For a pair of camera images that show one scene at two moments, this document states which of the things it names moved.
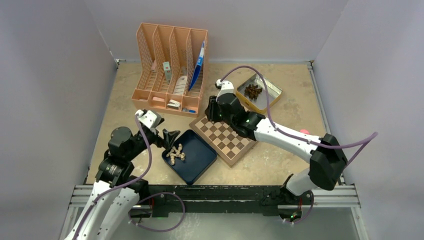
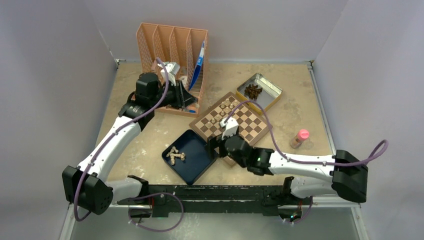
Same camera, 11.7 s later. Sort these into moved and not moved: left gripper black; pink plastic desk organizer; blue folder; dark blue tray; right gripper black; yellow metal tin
Moved: left gripper black; right gripper black
Not moved: dark blue tray; blue folder; pink plastic desk organizer; yellow metal tin
